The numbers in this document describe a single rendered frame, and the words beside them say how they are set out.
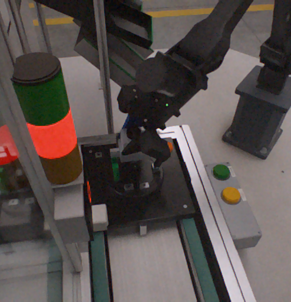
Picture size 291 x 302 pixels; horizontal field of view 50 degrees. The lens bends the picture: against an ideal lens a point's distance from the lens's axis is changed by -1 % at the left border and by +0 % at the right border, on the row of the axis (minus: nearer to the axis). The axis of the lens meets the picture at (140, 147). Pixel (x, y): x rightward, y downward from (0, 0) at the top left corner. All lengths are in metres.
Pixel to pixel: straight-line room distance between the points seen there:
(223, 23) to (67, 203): 0.38
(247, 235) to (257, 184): 0.25
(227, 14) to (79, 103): 0.70
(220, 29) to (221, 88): 0.68
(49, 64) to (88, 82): 0.93
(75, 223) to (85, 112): 0.73
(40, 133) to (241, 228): 0.52
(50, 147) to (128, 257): 0.42
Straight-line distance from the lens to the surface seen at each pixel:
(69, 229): 0.43
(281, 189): 0.96
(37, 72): 0.31
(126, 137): 0.65
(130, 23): 0.84
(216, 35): 0.57
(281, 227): 0.89
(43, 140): 0.35
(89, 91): 1.20
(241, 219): 0.75
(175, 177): 0.77
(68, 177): 0.40
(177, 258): 0.72
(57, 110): 0.32
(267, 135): 0.97
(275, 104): 0.88
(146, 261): 0.72
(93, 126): 1.05
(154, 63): 0.52
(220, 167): 0.80
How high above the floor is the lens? 1.58
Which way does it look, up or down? 48 degrees down
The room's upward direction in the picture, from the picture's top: straight up
